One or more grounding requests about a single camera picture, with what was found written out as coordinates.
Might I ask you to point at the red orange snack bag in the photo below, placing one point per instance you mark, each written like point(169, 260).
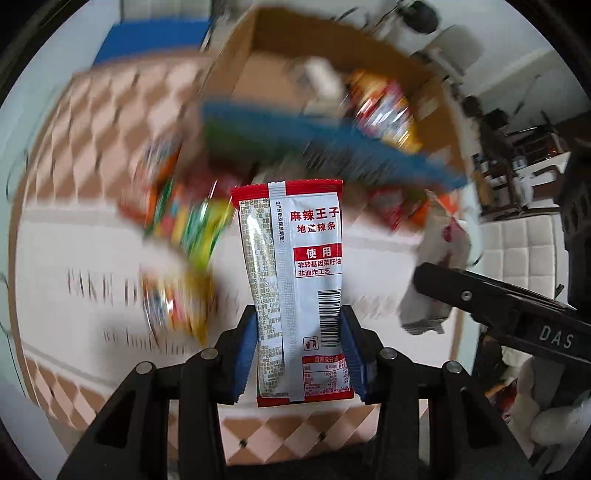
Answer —
point(406, 207)

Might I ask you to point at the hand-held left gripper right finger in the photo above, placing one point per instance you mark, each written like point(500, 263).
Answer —
point(354, 357)

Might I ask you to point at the pile of colourful snack packets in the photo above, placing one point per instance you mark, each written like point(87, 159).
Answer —
point(184, 230)

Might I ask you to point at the blue cushion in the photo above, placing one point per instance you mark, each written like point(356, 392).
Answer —
point(138, 46)

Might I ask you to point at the barbell with black plates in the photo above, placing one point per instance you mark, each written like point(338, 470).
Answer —
point(419, 17)

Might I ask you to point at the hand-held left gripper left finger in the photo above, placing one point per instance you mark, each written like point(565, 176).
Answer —
point(244, 355)

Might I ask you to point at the small white snack bag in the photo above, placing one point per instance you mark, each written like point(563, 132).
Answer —
point(318, 74)

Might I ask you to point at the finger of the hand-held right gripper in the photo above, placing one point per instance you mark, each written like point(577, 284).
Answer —
point(461, 293)

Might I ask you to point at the crumpled white snack bag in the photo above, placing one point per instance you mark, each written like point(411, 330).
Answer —
point(438, 249)

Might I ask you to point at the orange yellow snack bag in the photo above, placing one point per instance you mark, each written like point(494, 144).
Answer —
point(383, 110)

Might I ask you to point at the red white snack packet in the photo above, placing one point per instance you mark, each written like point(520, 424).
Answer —
point(304, 295)

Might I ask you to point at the checkered printed table mat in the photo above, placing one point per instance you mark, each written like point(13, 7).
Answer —
point(92, 277)

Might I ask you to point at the grey chair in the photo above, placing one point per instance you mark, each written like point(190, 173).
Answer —
point(455, 50)

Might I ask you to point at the cardboard box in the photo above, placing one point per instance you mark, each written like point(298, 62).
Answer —
point(258, 78)

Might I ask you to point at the white padded chair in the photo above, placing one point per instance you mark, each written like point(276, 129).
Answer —
point(521, 249)

